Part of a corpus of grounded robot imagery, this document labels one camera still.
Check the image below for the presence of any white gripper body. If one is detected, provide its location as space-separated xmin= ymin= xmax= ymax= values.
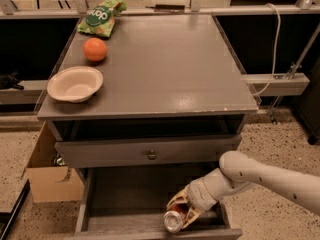
xmin=187 ymin=177 xmax=217 ymax=212

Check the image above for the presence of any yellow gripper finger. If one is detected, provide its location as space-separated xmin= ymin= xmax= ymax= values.
xmin=182 ymin=206 xmax=203 ymax=229
xmin=166 ymin=188 xmax=189 ymax=213

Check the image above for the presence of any red coke can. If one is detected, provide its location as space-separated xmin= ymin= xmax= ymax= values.
xmin=163 ymin=204 xmax=188 ymax=233

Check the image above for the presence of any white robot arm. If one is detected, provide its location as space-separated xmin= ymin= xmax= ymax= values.
xmin=163 ymin=151 xmax=320 ymax=233

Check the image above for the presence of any grey top drawer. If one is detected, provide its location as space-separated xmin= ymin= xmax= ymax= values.
xmin=55 ymin=134 xmax=241 ymax=168

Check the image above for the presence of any round metal drawer knob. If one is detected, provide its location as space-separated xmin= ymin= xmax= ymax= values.
xmin=147 ymin=150 xmax=157 ymax=160

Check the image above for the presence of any open grey middle drawer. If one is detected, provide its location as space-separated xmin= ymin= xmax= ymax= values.
xmin=65 ymin=163 xmax=242 ymax=240

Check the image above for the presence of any grey wooden drawer cabinet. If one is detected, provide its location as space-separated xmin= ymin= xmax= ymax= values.
xmin=35 ymin=13 xmax=260 ymax=240

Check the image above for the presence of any brown cardboard box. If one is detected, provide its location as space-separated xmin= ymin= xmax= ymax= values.
xmin=26 ymin=123 xmax=84 ymax=203

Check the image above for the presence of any white paper bowl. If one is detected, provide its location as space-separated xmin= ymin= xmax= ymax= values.
xmin=47 ymin=66 xmax=103 ymax=103

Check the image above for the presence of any orange fruit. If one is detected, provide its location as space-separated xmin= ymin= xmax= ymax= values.
xmin=83 ymin=38 xmax=108 ymax=62

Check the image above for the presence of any black tool on ledge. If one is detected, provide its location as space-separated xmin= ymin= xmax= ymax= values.
xmin=146 ymin=4 xmax=185 ymax=13

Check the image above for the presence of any green chip bag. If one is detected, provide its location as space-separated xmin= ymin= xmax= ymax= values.
xmin=77 ymin=0 xmax=127 ymax=38

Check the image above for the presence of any black object at left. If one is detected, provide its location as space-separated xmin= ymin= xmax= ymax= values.
xmin=0 ymin=72 xmax=24 ymax=90

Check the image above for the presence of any white cable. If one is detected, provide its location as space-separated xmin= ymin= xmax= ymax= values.
xmin=251 ymin=2 xmax=282 ymax=97

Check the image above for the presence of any metal clamp bracket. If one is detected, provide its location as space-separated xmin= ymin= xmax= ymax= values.
xmin=283 ymin=63 xmax=301 ymax=80

